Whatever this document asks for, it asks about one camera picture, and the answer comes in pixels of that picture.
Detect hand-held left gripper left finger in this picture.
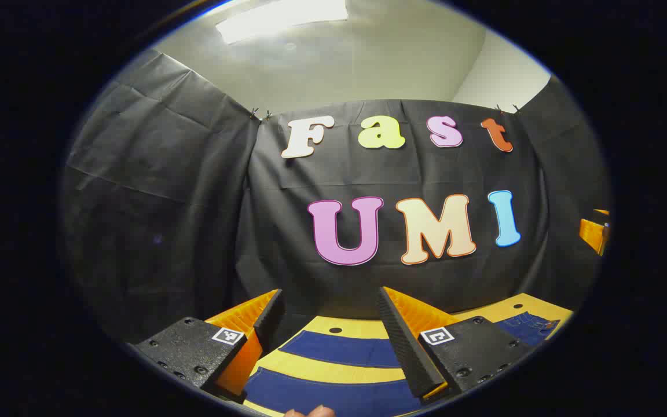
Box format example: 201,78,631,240
135,288,285,400

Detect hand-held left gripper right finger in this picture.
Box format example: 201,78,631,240
376,286,538,404

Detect blue denim jeans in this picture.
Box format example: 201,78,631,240
244,312,561,417

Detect black backdrop cloth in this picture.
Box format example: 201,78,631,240
60,49,611,348

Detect white ceiling light panel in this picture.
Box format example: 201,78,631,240
216,0,349,45

